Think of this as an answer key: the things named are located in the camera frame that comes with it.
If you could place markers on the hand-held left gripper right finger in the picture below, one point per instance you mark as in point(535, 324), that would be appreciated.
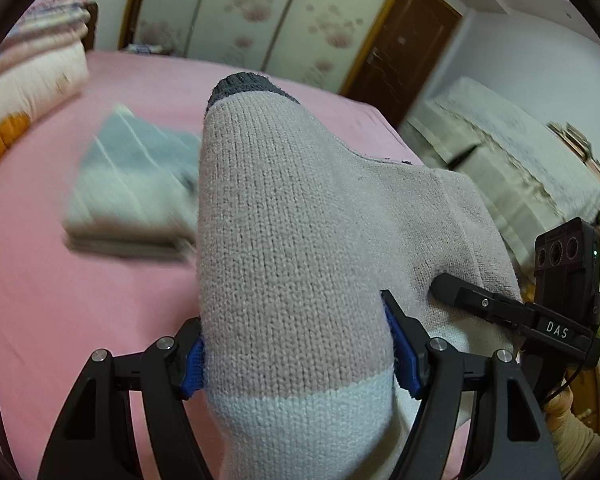
point(397, 340)

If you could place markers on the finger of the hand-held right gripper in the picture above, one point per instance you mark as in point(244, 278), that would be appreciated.
point(470, 300)

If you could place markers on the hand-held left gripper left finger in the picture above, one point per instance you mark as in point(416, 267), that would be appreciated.
point(196, 365)

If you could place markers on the colour block knit sweater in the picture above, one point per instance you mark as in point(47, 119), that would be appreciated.
point(290, 240)

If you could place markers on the person's right forearm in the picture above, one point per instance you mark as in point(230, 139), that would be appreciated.
point(575, 440)

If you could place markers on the cream lace covered furniture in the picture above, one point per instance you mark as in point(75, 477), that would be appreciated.
point(495, 160)

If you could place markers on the pink bed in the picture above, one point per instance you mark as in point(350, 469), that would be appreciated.
point(55, 310)

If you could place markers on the folded grey checked sweater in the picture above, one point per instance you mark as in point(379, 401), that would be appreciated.
point(130, 185)

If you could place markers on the brown wooden door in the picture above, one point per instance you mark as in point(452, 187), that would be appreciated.
point(405, 50)

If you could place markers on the dark nightstand with papers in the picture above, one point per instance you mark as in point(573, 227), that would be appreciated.
point(147, 49)

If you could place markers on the cream quilt with orange print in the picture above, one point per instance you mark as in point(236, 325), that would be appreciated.
point(25, 90)

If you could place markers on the dark wooden headboard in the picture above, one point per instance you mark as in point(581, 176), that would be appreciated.
point(91, 27)

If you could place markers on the floral sliding door wardrobe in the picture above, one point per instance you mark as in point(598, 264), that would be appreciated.
point(260, 5)

